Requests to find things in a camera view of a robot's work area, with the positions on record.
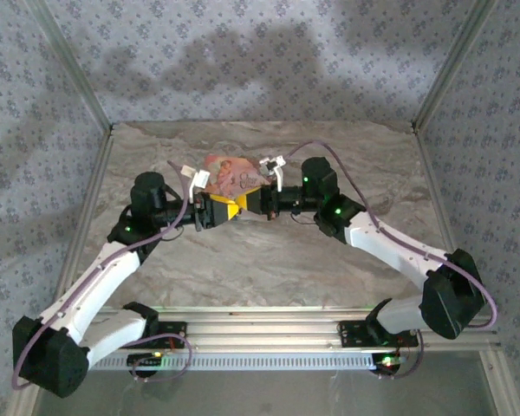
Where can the pink storybook keepsake box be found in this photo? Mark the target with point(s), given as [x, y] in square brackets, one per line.
[234, 173]

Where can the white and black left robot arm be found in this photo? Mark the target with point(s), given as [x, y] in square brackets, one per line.
[91, 286]

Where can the black controller board with LED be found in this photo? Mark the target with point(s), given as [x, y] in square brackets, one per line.
[390, 361]
[145, 359]

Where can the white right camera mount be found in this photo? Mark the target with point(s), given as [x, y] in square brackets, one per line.
[279, 180]

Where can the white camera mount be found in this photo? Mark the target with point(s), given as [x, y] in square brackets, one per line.
[192, 190]
[279, 180]

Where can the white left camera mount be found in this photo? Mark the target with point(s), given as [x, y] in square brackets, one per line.
[192, 190]

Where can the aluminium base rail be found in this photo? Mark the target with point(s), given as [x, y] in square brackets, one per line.
[264, 329]

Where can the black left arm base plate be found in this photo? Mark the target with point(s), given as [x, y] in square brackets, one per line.
[173, 334]

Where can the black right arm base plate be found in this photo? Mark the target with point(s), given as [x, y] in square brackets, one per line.
[355, 333]

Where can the aluminium frame post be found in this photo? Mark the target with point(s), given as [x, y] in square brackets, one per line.
[69, 60]
[455, 60]

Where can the aluminium frame leg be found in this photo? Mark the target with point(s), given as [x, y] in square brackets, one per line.
[500, 381]
[24, 403]

